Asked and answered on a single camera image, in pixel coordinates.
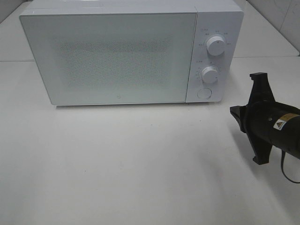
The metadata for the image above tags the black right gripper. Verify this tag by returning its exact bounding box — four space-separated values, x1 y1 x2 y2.
230 72 279 165

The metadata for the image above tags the round white door button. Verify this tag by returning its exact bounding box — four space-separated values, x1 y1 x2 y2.
197 88 212 100

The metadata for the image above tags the white timer knob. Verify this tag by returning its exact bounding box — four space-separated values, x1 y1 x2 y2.
201 66 219 83

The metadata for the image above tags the white microwave door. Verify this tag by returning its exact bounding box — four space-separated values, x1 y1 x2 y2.
20 13 196 105

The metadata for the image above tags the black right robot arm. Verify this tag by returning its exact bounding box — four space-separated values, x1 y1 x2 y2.
230 72 300 165

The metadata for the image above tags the upper white power knob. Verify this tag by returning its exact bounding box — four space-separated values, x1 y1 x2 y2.
205 34 226 56

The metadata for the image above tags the white microwave oven body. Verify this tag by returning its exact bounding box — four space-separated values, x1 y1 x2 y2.
19 0 244 103

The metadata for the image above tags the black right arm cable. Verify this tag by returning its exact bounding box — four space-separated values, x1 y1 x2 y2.
280 150 300 184

